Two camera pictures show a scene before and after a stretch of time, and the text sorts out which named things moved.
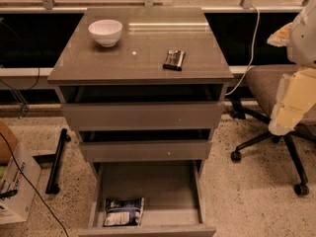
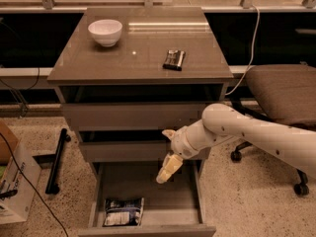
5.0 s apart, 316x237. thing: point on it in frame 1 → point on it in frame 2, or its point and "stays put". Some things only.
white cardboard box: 16,192 stays put
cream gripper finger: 280,38 → 180,142
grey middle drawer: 147,150 stays put
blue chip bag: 123,211 stays put
